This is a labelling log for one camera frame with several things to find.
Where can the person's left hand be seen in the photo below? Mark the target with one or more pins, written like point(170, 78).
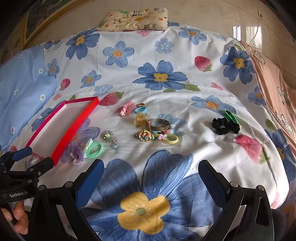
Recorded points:
point(19, 214)

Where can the green leaf hair clip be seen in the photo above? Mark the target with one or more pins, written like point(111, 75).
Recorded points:
point(230, 115)

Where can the yellow translucent claw clip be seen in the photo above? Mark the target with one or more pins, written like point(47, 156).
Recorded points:
point(140, 121)

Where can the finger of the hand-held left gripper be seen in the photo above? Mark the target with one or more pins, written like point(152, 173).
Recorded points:
point(23, 153)
point(41, 165)

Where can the framed wall picture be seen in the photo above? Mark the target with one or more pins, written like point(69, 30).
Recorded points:
point(37, 23)

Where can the black scrunchie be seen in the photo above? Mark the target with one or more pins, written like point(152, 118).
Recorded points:
point(218, 129)

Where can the floral bedsheet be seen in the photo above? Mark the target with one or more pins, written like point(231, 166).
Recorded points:
point(185, 104)

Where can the blue pillow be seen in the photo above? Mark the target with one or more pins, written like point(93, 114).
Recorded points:
point(20, 88)

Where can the red shallow box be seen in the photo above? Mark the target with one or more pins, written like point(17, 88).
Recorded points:
point(76, 122)

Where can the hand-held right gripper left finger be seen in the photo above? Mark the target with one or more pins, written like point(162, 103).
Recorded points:
point(92, 177)

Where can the pink heart hair clip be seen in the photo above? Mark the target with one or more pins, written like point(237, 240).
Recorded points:
point(126, 109)

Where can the pink printed cloth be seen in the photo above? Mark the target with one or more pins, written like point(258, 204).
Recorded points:
point(270, 81)

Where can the wall socket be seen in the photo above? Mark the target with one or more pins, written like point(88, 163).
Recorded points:
point(261, 15)

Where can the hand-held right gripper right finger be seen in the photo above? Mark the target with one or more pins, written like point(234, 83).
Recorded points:
point(209, 179)

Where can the panda print pillow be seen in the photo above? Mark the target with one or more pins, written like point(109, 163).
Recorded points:
point(131, 19)

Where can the gold wristwatch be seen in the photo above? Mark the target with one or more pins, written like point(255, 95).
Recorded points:
point(159, 128)

